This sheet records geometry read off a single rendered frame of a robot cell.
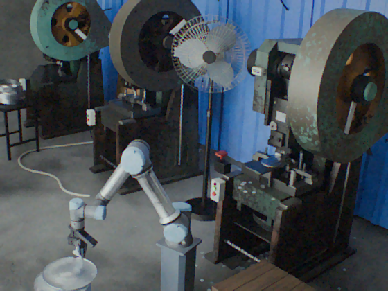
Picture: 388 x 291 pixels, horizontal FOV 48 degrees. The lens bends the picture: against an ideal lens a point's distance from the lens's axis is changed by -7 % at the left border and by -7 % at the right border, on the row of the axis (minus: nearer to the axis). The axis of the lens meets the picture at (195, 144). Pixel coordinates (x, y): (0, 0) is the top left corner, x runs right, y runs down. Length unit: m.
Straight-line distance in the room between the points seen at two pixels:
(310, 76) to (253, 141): 2.50
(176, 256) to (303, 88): 1.10
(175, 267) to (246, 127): 2.43
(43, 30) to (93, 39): 0.64
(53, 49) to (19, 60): 3.71
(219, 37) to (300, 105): 1.19
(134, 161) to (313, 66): 0.94
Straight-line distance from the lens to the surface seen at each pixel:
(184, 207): 2.41
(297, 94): 2.22
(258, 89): 2.77
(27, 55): 8.83
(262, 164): 2.76
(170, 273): 2.59
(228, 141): 4.91
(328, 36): 2.22
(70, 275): 2.48
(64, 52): 5.18
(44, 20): 5.04
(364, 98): 2.44
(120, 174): 2.38
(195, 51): 3.27
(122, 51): 3.50
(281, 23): 4.23
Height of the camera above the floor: 1.80
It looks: 20 degrees down
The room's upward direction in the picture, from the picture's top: 3 degrees clockwise
